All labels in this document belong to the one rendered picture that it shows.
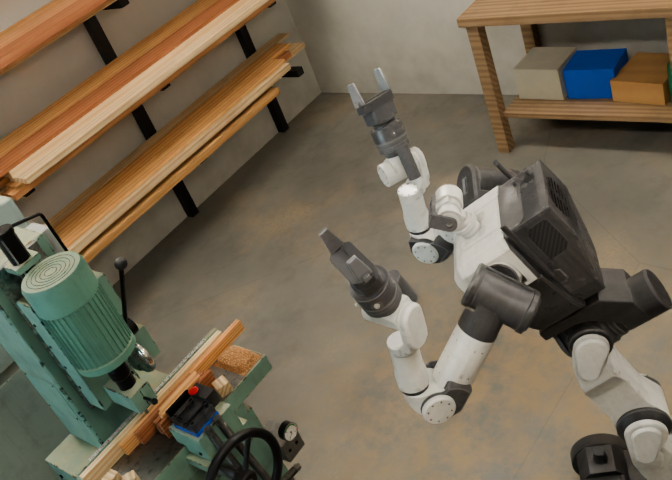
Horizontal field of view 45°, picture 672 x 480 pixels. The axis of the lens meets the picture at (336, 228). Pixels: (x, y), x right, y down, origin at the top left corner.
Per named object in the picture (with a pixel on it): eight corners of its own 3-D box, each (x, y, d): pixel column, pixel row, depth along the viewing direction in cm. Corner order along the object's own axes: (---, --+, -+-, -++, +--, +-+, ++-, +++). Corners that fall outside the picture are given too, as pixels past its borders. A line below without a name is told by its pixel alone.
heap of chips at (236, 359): (244, 376, 247) (239, 367, 245) (213, 365, 256) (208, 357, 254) (262, 355, 252) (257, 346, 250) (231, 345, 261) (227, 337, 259)
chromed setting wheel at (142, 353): (157, 378, 251) (139, 350, 244) (133, 369, 259) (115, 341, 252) (164, 371, 252) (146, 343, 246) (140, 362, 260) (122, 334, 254)
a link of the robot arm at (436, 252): (456, 245, 239) (491, 199, 223) (442, 275, 231) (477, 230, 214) (422, 225, 240) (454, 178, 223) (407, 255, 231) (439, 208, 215)
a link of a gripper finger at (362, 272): (356, 252, 151) (370, 270, 155) (343, 264, 151) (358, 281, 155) (360, 256, 150) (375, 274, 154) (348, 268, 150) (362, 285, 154)
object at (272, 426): (291, 463, 262) (282, 447, 257) (264, 451, 269) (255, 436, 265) (306, 443, 266) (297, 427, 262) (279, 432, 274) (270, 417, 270)
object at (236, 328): (128, 455, 236) (122, 446, 234) (124, 453, 237) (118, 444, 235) (245, 329, 265) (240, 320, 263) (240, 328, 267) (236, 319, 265)
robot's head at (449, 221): (465, 196, 191) (433, 189, 191) (466, 217, 184) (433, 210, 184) (458, 217, 195) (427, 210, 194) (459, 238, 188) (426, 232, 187)
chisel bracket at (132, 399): (144, 418, 234) (130, 398, 229) (115, 405, 243) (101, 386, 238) (161, 399, 238) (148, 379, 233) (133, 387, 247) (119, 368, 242)
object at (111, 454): (91, 489, 230) (82, 478, 228) (87, 486, 232) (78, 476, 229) (227, 342, 263) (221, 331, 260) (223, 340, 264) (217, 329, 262)
